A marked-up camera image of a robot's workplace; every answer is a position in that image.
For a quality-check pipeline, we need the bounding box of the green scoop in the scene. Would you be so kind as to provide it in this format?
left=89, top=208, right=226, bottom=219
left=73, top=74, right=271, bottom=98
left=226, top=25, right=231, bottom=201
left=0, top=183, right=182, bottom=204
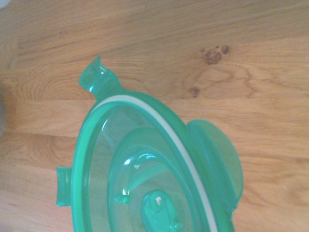
left=56, top=55, right=244, bottom=232

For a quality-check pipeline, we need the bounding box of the clear round food container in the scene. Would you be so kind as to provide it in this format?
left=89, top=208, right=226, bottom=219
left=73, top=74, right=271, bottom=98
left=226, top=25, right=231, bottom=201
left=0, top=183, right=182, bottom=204
left=0, top=91, right=6, bottom=140

